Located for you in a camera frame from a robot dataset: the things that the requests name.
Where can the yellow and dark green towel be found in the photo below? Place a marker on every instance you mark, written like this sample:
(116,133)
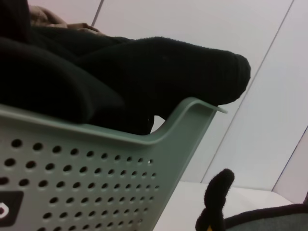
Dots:
(216,192)

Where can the grey-green perforated storage basket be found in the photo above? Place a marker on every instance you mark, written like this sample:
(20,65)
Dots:
(168,156)

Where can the black folded cloth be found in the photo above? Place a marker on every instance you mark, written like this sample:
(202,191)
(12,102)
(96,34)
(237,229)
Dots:
(144,72)

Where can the tan crumpled cloth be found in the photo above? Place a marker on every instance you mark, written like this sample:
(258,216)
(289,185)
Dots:
(43,16)

